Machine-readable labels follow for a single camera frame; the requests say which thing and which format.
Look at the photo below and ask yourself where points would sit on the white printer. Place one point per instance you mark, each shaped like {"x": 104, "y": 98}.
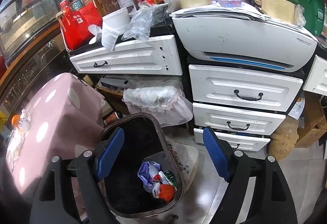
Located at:
{"x": 243, "y": 37}

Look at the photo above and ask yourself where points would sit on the cardboard box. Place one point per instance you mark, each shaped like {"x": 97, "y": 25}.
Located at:
{"x": 314, "y": 121}

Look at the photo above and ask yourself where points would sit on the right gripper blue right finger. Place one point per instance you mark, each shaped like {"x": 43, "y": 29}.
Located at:
{"x": 216, "y": 153}

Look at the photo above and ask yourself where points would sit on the white bottom stack drawer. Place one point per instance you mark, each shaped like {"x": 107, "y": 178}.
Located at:
{"x": 247, "y": 143}

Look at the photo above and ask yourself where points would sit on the purple wrapper trash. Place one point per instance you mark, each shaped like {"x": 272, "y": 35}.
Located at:
{"x": 146, "y": 172}

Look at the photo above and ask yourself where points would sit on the dark oval trash bin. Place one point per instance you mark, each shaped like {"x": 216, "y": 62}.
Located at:
{"x": 144, "y": 139}

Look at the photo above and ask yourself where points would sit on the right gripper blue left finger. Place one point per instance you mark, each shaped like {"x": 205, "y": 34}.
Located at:
{"x": 106, "y": 153}

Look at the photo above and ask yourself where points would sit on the white middle stack drawer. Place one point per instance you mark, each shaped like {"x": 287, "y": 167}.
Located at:
{"x": 236, "y": 120}

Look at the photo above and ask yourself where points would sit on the clear crumpled plastic bag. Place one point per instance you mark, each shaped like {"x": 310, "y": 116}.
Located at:
{"x": 143, "y": 20}

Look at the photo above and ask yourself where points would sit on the white upper left drawer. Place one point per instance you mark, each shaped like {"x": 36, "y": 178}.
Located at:
{"x": 157, "y": 56}

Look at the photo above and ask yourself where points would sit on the orange blurred object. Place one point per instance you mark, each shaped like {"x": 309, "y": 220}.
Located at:
{"x": 15, "y": 120}

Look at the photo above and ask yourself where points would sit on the orange foam net trash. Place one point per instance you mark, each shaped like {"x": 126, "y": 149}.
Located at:
{"x": 166, "y": 192}

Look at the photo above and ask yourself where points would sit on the red tote bag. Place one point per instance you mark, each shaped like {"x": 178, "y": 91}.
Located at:
{"x": 74, "y": 25}

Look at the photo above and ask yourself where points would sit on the brown stuffed sack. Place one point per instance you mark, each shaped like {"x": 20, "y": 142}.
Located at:
{"x": 284, "y": 139}

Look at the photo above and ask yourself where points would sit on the white stack drawer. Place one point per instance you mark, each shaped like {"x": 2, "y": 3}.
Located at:
{"x": 243, "y": 87}
{"x": 236, "y": 120}
{"x": 247, "y": 143}

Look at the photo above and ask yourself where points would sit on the white lace cloth bundle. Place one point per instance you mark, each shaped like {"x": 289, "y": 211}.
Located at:
{"x": 167, "y": 104}

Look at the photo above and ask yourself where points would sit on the pink polka dot tablecloth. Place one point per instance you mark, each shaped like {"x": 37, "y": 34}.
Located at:
{"x": 66, "y": 118}

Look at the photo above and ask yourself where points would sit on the white top stack drawer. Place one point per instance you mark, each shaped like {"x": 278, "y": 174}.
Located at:
{"x": 243, "y": 87}

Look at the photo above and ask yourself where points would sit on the white paper cup stack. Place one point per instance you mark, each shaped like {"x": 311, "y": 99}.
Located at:
{"x": 114, "y": 25}

